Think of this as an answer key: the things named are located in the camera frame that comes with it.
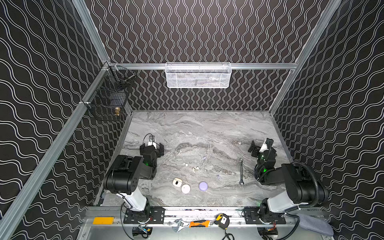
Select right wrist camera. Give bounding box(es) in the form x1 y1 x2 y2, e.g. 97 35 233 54
259 142 269 153

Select white wire mesh basket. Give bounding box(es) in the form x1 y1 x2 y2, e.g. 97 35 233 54
165 62 232 89

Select yellow black tape measure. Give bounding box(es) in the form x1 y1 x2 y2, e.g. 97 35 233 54
214 213 230 230

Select adjustable wrench orange handle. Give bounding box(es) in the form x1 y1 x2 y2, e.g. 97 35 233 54
172 219 214 233

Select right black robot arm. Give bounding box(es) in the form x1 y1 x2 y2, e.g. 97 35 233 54
248 138 329 224

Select silver combination wrench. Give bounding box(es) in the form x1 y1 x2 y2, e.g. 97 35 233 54
239 158 244 186

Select black wire basket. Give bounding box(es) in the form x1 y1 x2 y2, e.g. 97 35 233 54
83 62 137 122

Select brass fitting in basket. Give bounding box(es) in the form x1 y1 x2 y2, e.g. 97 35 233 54
115 107 121 116

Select cream earbud charging case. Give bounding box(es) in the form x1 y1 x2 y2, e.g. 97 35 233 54
172 178 183 188

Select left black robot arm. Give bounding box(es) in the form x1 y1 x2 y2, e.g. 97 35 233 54
103 142 164 225

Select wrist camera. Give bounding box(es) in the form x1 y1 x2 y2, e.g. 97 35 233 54
148 135 157 148
259 142 269 153

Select purple earbud charging case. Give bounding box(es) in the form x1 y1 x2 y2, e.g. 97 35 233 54
199 182 208 192

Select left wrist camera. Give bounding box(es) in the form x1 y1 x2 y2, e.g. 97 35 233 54
148 135 157 148

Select yellow label sticker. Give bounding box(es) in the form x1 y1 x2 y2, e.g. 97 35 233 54
93 217 115 225

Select grey cloth pad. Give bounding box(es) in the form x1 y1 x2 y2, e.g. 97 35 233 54
297 214 334 237

